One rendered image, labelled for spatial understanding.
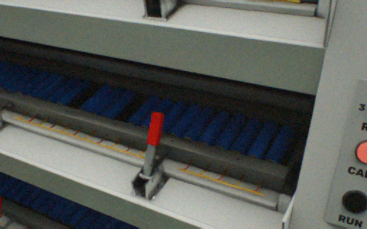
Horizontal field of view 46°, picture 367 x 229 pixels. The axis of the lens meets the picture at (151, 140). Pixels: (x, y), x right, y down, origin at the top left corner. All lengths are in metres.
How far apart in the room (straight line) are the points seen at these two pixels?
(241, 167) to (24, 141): 0.30
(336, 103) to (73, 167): 0.32
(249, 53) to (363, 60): 0.09
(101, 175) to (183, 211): 0.12
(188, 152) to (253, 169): 0.08
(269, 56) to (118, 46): 0.16
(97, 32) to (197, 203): 0.21
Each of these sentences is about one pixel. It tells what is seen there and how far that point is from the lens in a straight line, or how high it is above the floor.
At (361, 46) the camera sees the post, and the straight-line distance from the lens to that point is 0.36.
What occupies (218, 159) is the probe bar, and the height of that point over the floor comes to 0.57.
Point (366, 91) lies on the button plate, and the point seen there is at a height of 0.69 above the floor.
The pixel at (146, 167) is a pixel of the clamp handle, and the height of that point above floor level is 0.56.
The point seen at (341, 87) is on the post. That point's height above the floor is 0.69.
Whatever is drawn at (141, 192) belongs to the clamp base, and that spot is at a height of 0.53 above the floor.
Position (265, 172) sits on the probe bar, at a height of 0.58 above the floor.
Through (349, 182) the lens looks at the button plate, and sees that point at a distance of 0.38.
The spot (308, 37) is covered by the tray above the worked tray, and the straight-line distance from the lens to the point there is 0.38.
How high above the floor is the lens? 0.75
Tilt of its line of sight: 20 degrees down
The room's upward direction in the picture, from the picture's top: 5 degrees clockwise
